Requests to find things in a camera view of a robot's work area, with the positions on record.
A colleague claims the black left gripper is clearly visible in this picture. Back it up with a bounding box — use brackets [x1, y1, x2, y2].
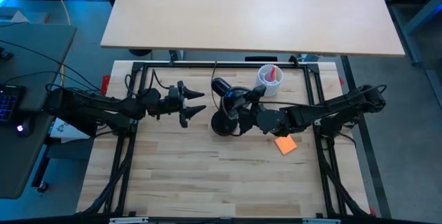
[160, 80, 207, 129]

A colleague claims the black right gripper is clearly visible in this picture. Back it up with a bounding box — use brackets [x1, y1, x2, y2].
[225, 84, 268, 136]

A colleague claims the black desk lamp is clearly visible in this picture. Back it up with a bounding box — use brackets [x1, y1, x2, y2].
[210, 77, 249, 138]

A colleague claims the white ribbed cup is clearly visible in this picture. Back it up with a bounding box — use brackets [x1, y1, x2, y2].
[254, 64, 284, 97]

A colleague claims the orange sticky note pad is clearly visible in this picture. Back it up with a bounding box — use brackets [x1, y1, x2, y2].
[274, 133, 298, 156]

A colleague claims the red clamp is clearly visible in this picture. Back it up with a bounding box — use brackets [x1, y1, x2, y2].
[101, 75, 111, 95]

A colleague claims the light wooden desk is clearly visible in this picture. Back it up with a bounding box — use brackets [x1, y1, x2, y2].
[99, 0, 405, 57]

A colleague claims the grey desk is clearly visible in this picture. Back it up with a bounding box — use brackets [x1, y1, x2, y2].
[0, 23, 77, 199]

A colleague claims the black desk leg with caster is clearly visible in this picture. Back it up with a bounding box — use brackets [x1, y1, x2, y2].
[30, 142, 52, 194]

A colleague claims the black computer mouse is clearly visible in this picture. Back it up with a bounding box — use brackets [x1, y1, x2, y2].
[15, 116, 35, 138]

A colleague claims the black keyboard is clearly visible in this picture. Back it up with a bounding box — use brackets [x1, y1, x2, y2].
[0, 84, 27, 123]

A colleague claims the white paper sheet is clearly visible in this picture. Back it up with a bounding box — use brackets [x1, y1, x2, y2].
[10, 10, 31, 24]

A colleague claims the small black device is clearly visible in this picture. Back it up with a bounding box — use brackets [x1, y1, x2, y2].
[0, 47, 14, 62]

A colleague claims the grey metal shelf rack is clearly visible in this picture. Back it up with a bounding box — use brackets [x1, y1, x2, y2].
[376, 0, 442, 109]

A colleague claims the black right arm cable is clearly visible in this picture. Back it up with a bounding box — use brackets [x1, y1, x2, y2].
[255, 84, 387, 109]

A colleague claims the black metal table frame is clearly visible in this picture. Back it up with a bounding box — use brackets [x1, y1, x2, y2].
[77, 60, 373, 218]

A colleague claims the yellow cable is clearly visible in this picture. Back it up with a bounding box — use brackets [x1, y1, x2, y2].
[44, 0, 72, 88]

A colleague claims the silver metal bracket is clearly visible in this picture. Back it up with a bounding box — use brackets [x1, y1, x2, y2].
[109, 216, 149, 224]
[302, 218, 341, 224]

